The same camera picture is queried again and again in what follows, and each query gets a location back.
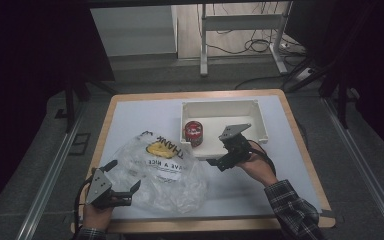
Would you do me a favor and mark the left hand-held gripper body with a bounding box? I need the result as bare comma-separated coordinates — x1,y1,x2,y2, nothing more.
85,167,134,210

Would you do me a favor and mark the tangle of black floor cables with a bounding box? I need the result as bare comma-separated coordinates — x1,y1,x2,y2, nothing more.
206,3,309,58

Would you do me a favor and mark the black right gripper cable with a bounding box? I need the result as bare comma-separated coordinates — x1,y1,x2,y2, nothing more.
247,139,277,177

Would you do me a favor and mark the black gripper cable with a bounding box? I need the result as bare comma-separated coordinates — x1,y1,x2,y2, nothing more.
247,139,277,177
71,175,94,236

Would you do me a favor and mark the clear plastic bag yellow print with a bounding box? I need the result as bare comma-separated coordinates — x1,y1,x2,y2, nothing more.
108,130,210,215

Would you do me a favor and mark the white metal desk frame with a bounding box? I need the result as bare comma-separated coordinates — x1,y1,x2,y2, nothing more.
199,1,294,78

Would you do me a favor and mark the aluminium floor rail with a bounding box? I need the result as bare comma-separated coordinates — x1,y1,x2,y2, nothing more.
14,106,85,240
322,97,384,240

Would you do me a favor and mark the white plastic bin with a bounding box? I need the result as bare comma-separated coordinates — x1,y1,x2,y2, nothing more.
179,98,270,159

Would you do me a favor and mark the white cabinet panel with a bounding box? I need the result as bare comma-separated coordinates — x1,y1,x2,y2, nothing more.
89,5,178,58

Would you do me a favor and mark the white table mat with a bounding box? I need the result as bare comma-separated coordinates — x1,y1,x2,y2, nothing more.
98,95,323,221

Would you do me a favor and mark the black metal stand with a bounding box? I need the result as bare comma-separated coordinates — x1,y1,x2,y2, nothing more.
53,78,118,134
285,58,352,130

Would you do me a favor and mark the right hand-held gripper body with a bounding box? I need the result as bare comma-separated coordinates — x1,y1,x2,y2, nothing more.
217,123,252,172

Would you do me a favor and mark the red can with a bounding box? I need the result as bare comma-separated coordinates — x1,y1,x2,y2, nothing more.
183,120,205,148

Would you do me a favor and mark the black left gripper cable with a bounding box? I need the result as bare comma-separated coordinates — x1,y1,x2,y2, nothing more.
71,175,94,236

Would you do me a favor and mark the white power strip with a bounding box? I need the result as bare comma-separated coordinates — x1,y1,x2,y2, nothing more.
294,67,316,83

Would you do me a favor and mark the person's right hand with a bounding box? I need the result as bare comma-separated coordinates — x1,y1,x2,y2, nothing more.
237,154,279,188

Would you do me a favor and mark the person's left hand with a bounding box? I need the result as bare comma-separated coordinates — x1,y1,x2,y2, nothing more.
81,203,115,232

